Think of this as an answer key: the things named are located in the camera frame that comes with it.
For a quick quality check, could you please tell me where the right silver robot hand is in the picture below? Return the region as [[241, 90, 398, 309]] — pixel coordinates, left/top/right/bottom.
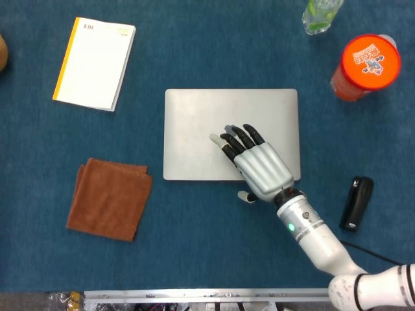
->
[[209, 123, 295, 203]]

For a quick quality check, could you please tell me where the silver laptop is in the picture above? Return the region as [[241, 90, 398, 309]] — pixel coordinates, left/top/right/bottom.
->
[[163, 88, 302, 181]]

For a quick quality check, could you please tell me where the black stapler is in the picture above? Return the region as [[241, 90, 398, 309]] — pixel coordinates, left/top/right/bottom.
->
[[338, 176, 375, 232]]

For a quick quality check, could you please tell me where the orange lidded canister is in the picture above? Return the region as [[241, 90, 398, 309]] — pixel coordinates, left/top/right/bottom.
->
[[330, 34, 402, 102]]

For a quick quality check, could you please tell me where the brown folded cloth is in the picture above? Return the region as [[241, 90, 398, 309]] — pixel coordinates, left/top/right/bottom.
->
[[65, 157, 153, 242]]

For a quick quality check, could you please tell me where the clear green plastic bottle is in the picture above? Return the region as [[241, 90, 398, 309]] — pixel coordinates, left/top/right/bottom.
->
[[302, 0, 345, 36]]

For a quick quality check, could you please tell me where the white notebook yellow spine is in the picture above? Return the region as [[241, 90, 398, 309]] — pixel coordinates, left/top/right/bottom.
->
[[52, 16, 137, 113]]

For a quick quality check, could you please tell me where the yellow packet clutter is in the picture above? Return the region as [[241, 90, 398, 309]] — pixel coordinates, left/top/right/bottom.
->
[[48, 291, 86, 311]]

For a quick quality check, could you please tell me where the brown round object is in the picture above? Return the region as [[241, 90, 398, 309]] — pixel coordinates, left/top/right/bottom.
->
[[0, 33, 9, 71]]

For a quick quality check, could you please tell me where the black cable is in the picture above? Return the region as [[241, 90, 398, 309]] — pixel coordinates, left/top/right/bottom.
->
[[338, 240, 404, 266]]

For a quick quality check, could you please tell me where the aluminium profile rail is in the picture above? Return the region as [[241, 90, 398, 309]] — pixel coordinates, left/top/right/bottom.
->
[[83, 288, 331, 301]]

